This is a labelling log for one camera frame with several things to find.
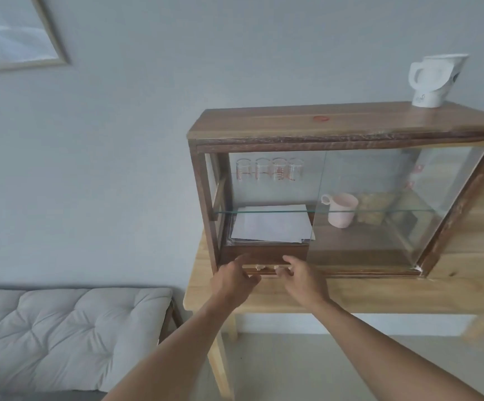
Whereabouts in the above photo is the person's left hand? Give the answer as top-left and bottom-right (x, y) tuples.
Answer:
(209, 253), (262, 310)

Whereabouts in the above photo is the person's right hand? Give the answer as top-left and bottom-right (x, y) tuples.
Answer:
(282, 254), (333, 310)

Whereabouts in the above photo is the wooden glass display cabinet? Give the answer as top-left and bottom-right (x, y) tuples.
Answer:
(186, 100), (484, 278)

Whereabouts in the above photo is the person's right forearm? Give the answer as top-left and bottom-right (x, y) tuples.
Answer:
(310, 299), (484, 401)

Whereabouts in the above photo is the light wooden table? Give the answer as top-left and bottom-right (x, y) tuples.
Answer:
(182, 170), (484, 401)

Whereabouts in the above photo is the white tufted cushion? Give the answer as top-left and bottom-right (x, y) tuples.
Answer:
(0, 287), (174, 393)

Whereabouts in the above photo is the wooden bench frame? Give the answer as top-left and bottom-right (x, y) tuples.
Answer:
(158, 298), (184, 343)

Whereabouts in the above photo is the glass shelf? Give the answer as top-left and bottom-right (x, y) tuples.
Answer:
(215, 206), (435, 214)

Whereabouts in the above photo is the wooden framed picture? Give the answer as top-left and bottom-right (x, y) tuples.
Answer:
(0, 0), (70, 76)

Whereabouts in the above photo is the plain grey blanket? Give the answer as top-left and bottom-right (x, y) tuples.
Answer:
(0, 388), (115, 401)

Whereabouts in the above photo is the stack of white papers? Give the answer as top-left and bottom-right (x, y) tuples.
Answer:
(230, 204), (316, 245)

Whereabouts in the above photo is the clear bag of snacks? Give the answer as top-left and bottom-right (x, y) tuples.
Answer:
(357, 194), (395, 225)

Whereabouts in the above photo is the white paper cup with handle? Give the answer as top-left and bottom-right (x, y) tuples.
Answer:
(408, 53), (470, 109)

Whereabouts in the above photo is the pink mug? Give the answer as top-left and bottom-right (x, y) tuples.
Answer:
(320, 193), (359, 228)

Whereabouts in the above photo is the person's left forearm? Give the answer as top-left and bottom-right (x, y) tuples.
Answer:
(101, 296), (242, 401)

